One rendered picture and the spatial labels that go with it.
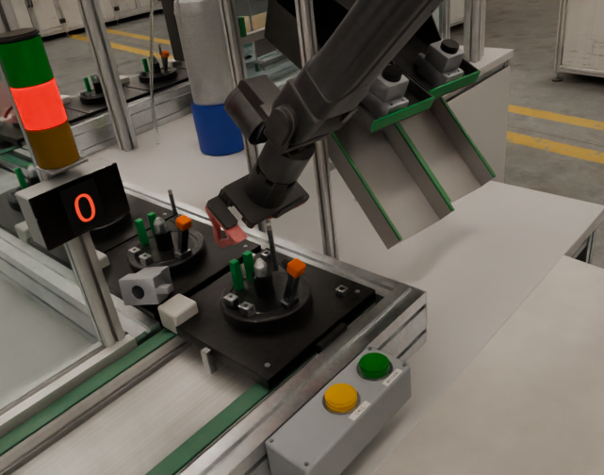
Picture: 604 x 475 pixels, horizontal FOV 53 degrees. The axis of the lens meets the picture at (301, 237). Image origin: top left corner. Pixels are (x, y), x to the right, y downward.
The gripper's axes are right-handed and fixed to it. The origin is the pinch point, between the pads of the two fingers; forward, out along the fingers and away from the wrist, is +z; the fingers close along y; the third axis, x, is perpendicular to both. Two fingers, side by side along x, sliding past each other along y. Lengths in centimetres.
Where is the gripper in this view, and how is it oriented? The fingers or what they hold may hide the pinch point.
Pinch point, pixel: (245, 226)
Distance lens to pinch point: 87.9
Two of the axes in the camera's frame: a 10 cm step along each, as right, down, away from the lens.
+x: 6.4, 7.4, -1.8
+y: -6.7, 4.4, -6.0
